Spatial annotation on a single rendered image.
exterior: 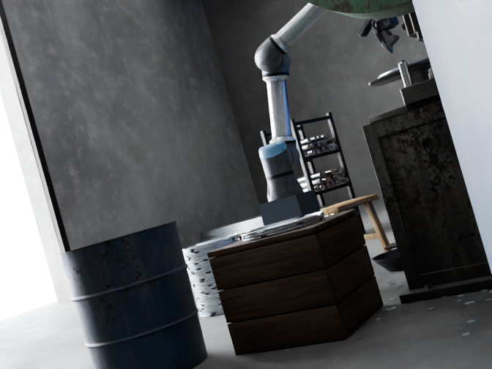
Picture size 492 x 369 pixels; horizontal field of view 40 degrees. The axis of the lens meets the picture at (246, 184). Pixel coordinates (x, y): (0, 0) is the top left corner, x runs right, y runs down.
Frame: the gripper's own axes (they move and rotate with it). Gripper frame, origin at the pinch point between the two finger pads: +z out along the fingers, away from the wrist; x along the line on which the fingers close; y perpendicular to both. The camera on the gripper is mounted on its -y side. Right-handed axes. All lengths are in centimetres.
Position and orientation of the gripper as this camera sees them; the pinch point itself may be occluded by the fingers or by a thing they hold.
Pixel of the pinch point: (389, 50)
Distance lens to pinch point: 282.7
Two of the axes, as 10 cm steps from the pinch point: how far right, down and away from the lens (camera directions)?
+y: 6.5, -3.5, -6.7
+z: 3.5, 9.3, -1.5
